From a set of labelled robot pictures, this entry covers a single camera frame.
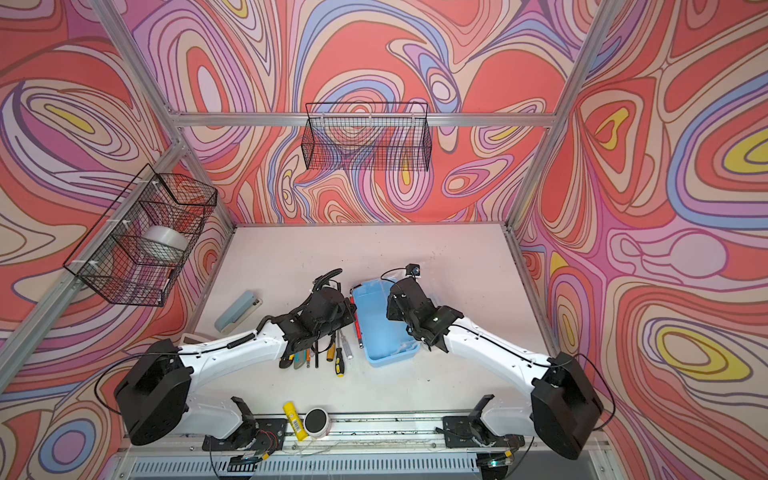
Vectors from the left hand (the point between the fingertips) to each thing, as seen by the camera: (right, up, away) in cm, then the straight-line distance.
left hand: (363, 306), depth 84 cm
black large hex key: (-14, -14, +3) cm, 20 cm away
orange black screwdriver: (-10, -14, +2) cm, 17 cm away
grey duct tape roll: (-48, +18, -11) cm, 53 cm away
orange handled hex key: (-16, -15, +1) cm, 22 cm away
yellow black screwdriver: (-7, -16, 0) cm, 18 cm away
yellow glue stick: (-14, -29, -12) cm, 34 cm away
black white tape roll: (-10, -26, -12) cm, 31 cm away
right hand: (+10, 0, -1) cm, 10 cm away
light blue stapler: (-39, -3, +7) cm, 40 cm away
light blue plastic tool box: (+6, -12, +5) cm, 14 cm away
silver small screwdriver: (-5, -13, +4) cm, 14 cm away
